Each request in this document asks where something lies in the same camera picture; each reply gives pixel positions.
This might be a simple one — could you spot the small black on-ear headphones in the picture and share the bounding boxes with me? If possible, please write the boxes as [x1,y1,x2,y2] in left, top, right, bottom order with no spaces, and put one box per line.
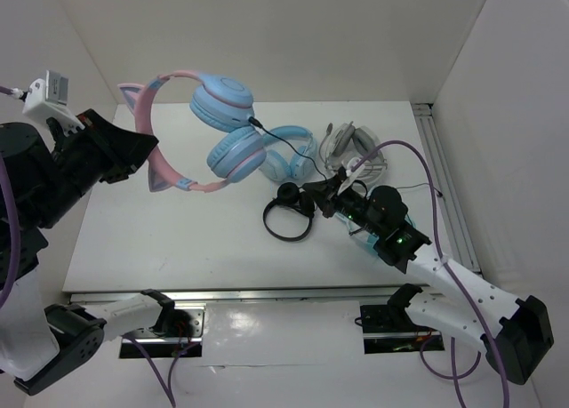
[261,181,319,243]

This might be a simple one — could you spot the light blue over-ear headphones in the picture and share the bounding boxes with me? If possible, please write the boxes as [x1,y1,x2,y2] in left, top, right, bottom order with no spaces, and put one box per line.
[259,125,318,183]

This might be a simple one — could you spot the black headphone audio cable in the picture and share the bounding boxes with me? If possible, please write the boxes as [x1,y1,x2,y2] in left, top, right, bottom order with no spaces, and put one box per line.
[248,116,330,182]

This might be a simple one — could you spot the aluminium front rail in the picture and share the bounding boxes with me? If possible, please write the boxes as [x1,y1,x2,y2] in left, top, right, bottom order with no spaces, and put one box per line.
[68,284,445,303]

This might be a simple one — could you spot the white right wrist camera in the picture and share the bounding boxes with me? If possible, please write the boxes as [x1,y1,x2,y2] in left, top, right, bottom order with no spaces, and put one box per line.
[337,157,365,195]

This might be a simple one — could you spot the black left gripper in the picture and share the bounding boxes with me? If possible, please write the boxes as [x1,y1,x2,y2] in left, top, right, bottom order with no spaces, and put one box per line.
[28,105,161,225]

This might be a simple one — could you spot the white grey gaming headset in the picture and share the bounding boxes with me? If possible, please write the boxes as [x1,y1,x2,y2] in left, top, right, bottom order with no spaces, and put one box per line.
[318,122,388,187]

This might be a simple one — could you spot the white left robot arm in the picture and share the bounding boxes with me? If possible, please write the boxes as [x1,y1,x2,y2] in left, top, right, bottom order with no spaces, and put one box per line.
[1,110,195,396]

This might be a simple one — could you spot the aluminium right side rail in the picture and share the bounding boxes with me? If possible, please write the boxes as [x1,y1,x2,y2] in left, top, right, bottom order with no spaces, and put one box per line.
[411,103,481,275]

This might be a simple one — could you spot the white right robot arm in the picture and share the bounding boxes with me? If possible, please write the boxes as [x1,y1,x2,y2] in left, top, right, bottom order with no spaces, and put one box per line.
[303,177,554,385]

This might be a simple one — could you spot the white teal cat-ear headphones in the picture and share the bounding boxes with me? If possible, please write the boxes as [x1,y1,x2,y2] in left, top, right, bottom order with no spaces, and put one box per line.
[346,212,419,260]

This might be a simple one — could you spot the aluminium rail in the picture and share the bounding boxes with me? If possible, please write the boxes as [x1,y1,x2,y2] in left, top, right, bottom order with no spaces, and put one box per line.
[411,103,481,275]
[68,284,445,303]

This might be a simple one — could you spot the pink blue cat-ear headphones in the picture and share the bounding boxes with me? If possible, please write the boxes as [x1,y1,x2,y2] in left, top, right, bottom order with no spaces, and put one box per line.
[118,70,267,193]

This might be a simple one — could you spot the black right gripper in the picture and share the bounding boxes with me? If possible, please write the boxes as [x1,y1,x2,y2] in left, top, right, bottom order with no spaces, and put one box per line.
[302,173,383,236]

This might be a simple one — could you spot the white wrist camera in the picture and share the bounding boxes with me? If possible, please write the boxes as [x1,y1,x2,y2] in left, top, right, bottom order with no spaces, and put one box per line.
[22,70,74,123]
[337,157,365,195]

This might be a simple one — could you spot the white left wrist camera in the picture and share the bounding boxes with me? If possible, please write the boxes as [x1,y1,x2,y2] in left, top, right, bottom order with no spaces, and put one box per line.
[22,70,74,123]

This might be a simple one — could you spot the grey headset cable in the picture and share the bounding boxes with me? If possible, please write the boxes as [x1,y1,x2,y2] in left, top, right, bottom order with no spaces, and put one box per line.
[395,183,445,200]

